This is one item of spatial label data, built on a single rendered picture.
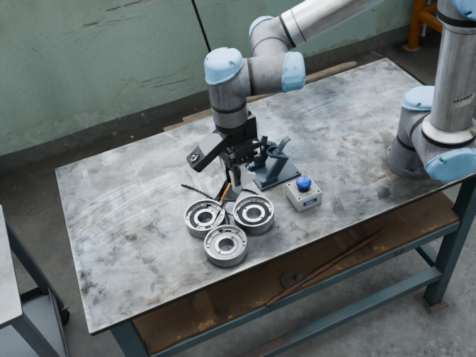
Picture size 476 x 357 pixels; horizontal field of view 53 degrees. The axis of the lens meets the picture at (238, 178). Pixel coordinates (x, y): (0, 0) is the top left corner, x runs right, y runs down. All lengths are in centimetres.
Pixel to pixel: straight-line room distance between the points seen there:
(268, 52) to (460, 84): 39
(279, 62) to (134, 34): 178
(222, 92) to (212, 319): 69
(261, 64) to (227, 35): 190
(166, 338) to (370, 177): 71
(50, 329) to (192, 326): 71
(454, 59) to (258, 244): 60
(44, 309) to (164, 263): 88
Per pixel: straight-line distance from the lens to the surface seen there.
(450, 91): 107
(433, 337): 203
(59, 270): 237
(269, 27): 105
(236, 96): 95
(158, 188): 138
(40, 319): 199
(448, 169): 118
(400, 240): 155
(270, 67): 94
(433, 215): 164
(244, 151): 105
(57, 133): 288
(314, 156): 141
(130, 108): 287
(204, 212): 125
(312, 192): 125
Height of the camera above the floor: 176
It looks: 45 degrees down
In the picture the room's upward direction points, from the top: 8 degrees counter-clockwise
